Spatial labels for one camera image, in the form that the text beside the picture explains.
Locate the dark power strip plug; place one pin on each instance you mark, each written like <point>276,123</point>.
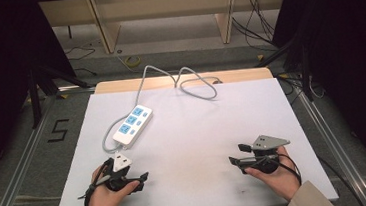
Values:
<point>217,81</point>

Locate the person's left hand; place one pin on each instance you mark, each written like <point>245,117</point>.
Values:
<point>104,200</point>

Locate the white power strip blue sockets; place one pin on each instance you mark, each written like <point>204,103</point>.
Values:
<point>132,124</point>

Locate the white table cover sheet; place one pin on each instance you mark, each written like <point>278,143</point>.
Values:
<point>191,142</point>

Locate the light wooden desk frame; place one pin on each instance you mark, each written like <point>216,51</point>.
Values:
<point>162,7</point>

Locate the aluminium floor rail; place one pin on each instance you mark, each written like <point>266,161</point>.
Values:
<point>19,167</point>
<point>335,146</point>

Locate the person's right hand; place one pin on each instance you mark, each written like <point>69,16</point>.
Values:
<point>281,178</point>

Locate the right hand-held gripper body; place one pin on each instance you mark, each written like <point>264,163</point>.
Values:
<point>268,141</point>

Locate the black metal stand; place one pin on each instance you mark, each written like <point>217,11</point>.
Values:
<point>40,85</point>
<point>296,59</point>

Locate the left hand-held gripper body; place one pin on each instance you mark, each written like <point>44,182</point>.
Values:
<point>121,162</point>

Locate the yellow tape roll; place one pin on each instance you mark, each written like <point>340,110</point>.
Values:
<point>132,61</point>

